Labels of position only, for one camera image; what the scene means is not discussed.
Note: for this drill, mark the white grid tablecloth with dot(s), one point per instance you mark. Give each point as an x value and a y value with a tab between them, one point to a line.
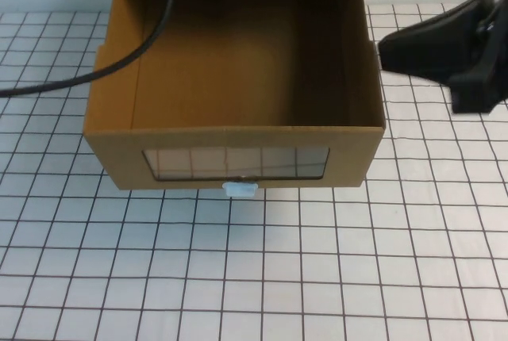
254	269

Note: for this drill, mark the brown windowed cardboard drawer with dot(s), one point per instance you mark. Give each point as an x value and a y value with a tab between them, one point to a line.
238	71

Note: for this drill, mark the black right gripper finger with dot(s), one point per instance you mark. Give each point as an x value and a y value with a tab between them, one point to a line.
428	49
474	95

